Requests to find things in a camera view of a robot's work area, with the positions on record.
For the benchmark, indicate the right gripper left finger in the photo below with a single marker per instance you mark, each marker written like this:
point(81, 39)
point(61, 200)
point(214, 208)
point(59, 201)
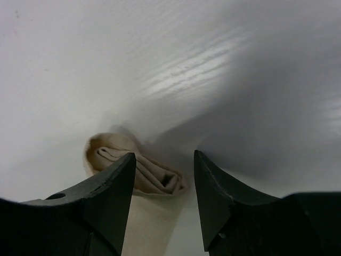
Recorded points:
point(103, 202)

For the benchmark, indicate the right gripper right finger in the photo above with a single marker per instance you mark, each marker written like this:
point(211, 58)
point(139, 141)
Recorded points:
point(218, 194)

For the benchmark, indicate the beige cloth napkin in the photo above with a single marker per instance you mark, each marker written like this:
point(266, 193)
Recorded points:
point(158, 195)

